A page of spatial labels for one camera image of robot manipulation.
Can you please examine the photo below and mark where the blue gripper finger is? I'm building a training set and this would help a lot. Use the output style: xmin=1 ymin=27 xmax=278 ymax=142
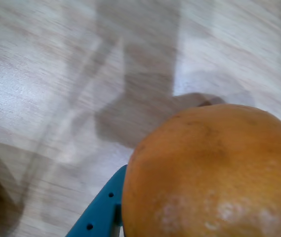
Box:
xmin=65 ymin=164 xmax=128 ymax=237

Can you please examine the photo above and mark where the small deep orange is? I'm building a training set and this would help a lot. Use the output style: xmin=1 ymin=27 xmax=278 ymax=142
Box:
xmin=121 ymin=103 xmax=281 ymax=237

